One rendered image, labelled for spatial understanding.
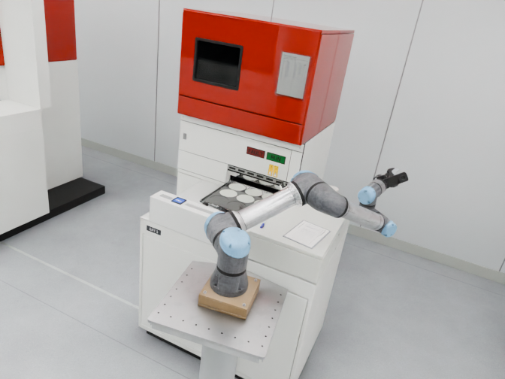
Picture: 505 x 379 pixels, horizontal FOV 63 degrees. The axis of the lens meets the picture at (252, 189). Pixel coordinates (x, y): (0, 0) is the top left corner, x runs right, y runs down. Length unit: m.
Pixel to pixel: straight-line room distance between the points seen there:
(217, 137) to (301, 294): 1.11
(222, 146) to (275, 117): 0.42
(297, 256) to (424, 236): 2.31
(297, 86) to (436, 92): 1.67
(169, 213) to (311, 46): 1.09
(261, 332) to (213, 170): 1.30
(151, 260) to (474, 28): 2.78
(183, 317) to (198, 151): 1.29
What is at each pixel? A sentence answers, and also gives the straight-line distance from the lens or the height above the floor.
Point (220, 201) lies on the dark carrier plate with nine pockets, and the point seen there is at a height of 0.90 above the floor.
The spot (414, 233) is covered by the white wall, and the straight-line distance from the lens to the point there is 3.98.
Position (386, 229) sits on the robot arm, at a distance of 1.92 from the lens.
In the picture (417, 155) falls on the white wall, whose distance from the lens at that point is 3.73.
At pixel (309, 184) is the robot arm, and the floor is 1.25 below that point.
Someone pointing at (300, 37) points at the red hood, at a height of 1.77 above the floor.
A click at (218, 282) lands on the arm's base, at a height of 0.92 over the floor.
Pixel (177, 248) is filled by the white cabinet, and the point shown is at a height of 0.72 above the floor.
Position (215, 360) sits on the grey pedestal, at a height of 0.54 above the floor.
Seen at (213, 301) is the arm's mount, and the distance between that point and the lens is 1.60.
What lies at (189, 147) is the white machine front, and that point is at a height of 1.01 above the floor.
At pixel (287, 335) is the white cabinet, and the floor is 0.49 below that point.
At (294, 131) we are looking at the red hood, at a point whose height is 1.29.
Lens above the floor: 1.90
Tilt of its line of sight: 25 degrees down
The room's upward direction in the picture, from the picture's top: 8 degrees clockwise
